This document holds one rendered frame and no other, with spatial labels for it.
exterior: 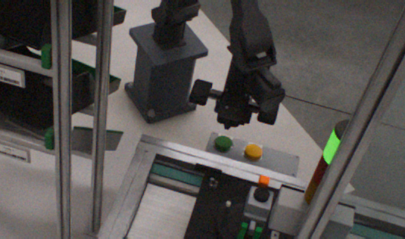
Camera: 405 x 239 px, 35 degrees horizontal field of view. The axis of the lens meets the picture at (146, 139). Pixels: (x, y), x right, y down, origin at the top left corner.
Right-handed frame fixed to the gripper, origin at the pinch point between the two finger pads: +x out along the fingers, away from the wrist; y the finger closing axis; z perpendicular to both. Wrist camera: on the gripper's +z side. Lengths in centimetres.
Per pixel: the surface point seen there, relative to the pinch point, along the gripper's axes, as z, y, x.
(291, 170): 1.9, 16.3, 8.8
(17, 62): 43, -28, -42
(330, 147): 34, 15, -34
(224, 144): 0.8, 0.5, 7.8
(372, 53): -179, 59, 106
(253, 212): 24.3, 9.6, -1.6
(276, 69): -147, 14, 106
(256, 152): 0.6, 7.8, 7.7
